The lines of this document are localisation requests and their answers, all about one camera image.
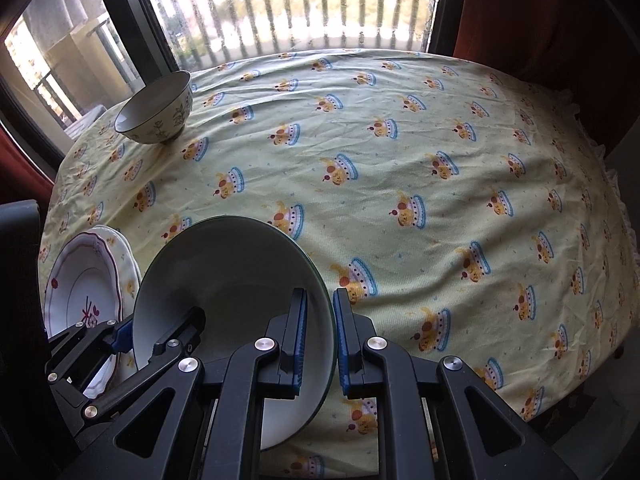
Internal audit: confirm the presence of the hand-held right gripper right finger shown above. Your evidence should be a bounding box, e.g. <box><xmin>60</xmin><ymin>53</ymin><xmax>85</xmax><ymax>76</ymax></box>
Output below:
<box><xmin>332</xmin><ymin>287</ymin><xmax>581</xmax><ymax>480</ymax></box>

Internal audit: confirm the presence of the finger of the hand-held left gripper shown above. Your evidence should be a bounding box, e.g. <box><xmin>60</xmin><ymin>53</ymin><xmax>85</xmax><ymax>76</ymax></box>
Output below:
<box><xmin>46</xmin><ymin>317</ymin><xmax>135</xmax><ymax>401</ymax></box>
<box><xmin>82</xmin><ymin>306</ymin><xmax>207</xmax><ymax>418</ymax></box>

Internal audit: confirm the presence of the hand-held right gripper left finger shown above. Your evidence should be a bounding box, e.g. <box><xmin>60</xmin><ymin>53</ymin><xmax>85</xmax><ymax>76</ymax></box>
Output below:
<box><xmin>57</xmin><ymin>287</ymin><xmax>308</xmax><ymax>480</ymax></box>

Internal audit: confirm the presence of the red-rimmed white plate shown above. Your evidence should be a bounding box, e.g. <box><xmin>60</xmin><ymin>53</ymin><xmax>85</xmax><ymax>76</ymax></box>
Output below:
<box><xmin>44</xmin><ymin>232</ymin><xmax>123</xmax><ymax>400</ymax></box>

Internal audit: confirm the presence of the yellow flower plate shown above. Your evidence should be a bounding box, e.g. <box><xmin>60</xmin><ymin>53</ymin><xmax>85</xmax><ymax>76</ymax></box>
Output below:
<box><xmin>92</xmin><ymin>225</ymin><xmax>143</xmax><ymax>376</ymax></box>

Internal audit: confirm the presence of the floral bowl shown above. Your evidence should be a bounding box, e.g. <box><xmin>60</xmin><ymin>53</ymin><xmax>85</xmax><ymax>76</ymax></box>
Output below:
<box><xmin>132</xmin><ymin>215</ymin><xmax>337</xmax><ymax>452</ymax></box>
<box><xmin>114</xmin><ymin>71</ymin><xmax>194</xmax><ymax>146</ymax></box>

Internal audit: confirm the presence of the red curtain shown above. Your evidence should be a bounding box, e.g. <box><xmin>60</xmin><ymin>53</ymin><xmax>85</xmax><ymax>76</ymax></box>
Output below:
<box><xmin>0</xmin><ymin>120</ymin><xmax>57</xmax><ymax>206</ymax></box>
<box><xmin>452</xmin><ymin>0</ymin><xmax>640</xmax><ymax>161</ymax></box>

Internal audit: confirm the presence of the yellow printed tablecloth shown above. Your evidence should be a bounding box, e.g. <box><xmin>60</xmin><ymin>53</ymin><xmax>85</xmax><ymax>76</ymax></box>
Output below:
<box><xmin>37</xmin><ymin>49</ymin><xmax>640</xmax><ymax>480</ymax></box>

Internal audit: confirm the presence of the balcony railing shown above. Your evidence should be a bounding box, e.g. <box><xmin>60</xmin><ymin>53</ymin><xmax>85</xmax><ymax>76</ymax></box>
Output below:
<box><xmin>150</xmin><ymin>0</ymin><xmax>441</xmax><ymax>68</ymax></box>

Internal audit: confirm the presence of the black window frame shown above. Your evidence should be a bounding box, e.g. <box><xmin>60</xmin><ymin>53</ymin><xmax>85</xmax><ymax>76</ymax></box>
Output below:
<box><xmin>90</xmin><ymin>0</ymin><xmax>182</xmax><ymax>86</ymax></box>

